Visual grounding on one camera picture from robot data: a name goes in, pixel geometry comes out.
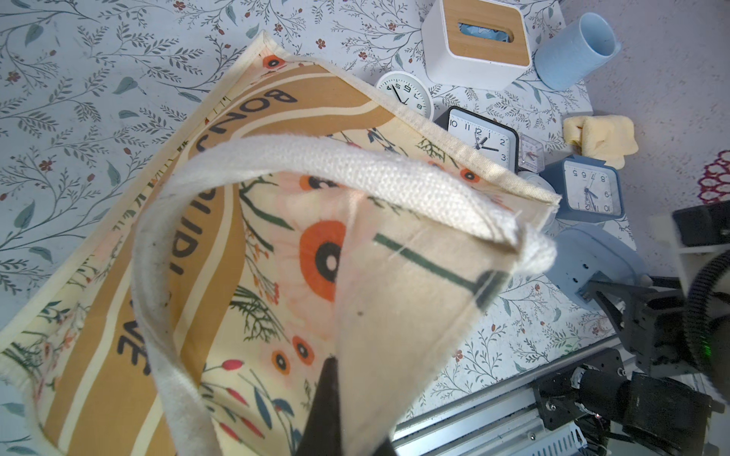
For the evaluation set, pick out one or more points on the aluminium front rail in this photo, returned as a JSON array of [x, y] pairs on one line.
[[505, 419]]

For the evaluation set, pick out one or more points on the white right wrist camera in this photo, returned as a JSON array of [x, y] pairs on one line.
[[693, 237]]

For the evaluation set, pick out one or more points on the light blue mug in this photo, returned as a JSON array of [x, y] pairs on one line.
[[583, 46]]

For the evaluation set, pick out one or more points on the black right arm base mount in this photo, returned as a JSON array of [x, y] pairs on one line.
[[594, 385]]

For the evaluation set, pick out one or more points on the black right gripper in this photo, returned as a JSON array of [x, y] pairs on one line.
[[649, 321]]

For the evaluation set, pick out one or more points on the white wooden-top tissue box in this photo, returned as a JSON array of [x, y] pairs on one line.
[[476, 44]]

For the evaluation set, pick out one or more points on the cream floral canvas bag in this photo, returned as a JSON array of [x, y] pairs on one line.
[[298, 214]]

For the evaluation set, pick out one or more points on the yellow cloth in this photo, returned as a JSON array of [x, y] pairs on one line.
[[608, 138]]

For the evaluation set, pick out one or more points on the small clear alarm clock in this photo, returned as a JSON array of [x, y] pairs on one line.
[[531, 155]]

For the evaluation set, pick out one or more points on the blue square alarm clock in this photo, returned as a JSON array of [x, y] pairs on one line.
[[590, 189]]

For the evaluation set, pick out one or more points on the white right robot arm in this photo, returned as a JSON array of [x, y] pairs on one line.
[[652, 407]]

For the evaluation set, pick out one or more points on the pale blue rounded alarm clock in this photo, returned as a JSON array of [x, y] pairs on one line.
[[586, 252]]

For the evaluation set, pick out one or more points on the black square alarm clock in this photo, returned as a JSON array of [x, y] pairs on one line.
[[495, 141]]

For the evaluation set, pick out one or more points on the white round flat-face clock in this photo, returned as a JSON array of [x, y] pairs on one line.
[[408, 90]]

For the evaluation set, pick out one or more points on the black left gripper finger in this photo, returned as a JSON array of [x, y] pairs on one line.
[[322, 435]]

